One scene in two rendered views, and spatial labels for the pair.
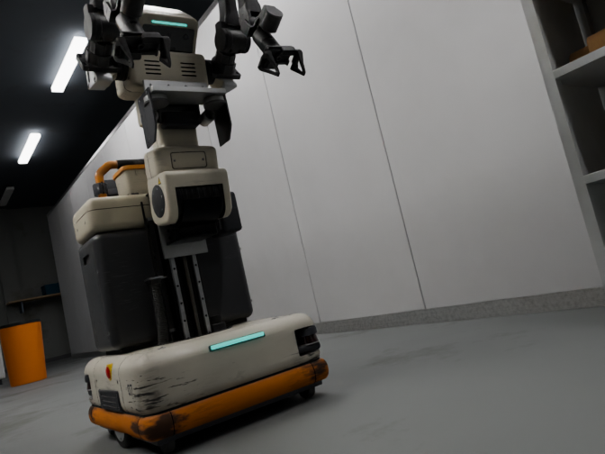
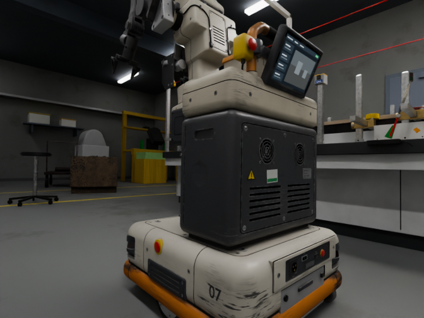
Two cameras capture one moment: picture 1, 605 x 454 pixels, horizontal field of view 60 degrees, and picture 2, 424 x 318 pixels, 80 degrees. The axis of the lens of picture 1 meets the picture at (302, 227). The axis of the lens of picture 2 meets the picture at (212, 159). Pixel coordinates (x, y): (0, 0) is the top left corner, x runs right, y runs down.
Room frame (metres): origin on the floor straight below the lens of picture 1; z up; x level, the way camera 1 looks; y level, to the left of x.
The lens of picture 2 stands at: (2.90, 0.27, 0.52)
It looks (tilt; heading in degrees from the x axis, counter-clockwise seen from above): 2 degrees up; 174
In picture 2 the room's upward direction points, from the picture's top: 1 degrees clockwise
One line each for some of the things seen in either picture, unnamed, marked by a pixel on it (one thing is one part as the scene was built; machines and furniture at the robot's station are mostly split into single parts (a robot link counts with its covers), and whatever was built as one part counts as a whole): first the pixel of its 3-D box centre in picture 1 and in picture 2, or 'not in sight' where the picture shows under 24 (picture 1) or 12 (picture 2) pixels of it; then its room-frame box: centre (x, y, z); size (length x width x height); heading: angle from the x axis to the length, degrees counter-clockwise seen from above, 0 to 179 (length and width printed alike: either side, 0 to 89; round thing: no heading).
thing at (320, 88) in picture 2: not in sight; (320, 114); (1.13, 1.27, 0.93); 0.05 x 0.04 x 0.45; 37
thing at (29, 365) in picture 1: (23, 352); not in sight; (6.00, 3.38, 0.34); 0.44 x 0.43 x 0.68; 125
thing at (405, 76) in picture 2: not in sight; (406, 111); (1.54, 1.58, 0.87); 0.04 x 0.04 x 0.48; 37
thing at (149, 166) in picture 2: not in sight; (156, 146); (-5.24, -0.62, 1.10); 1.79 x 1.52 x 2.21; 127
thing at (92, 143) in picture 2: not in sight; (92, 156); (-4.77, -2.42, 0.75); 0.76 x 0.67 x 1.51; 129
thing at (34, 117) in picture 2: not in sight; (38, 118); (-4.77, -3.92, 1.78); 0.53 x 0.44 x 0.29; 127
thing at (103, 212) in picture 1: (166, 255); (248, 150); (1.94, 0.52, 0.59); 0.55 x 0.34 x 0.83; 127
